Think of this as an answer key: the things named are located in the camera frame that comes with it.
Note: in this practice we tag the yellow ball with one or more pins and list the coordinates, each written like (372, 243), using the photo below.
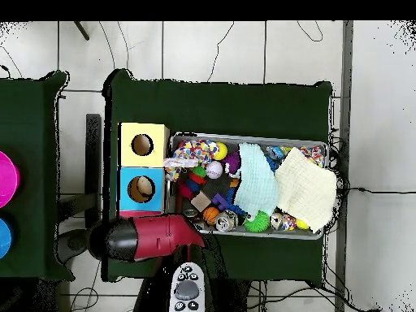
(221, 151)

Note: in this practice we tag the shallow silver mesh bin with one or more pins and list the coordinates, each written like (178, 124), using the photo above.
(169, 201)

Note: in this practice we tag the grey round floor base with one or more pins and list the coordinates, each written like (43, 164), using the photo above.
(70, 243)

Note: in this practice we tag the mint waffle cloth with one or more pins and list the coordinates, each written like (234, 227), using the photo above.
(256, 178)

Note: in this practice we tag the plain wooden cube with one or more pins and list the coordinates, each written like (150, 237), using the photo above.
(201, 201)

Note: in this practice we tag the crushed silver can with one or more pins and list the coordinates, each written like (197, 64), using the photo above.
(226, 222)

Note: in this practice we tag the black stand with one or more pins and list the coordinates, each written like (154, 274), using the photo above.
(93, 162)

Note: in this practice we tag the wooden box with three holes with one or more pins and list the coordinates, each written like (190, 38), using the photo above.
(156, 159)

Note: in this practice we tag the purple spiky toy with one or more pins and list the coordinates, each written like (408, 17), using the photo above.
(233, 161)

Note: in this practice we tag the green spiky ball with eyes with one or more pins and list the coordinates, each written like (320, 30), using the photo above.
(257, 222)

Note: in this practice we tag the pink round bowl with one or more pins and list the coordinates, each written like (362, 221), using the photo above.
(7, 178)

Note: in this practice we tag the cream waffle cloth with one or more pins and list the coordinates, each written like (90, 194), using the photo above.
(305, 188)

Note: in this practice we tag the small orange basketball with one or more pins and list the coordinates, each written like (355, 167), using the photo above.
(211, 216)

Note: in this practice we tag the white baseball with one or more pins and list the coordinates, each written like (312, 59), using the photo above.
(214, 170)

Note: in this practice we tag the beige rounded object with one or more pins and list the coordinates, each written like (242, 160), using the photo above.
(145, 187)

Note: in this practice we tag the dark green table cloth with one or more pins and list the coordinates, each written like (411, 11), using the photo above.
(221, 107)
(29, 104)

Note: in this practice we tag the blue round bowl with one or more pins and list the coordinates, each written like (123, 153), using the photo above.
(4, 239)

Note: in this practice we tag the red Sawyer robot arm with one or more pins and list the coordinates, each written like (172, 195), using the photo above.
(156, 235)

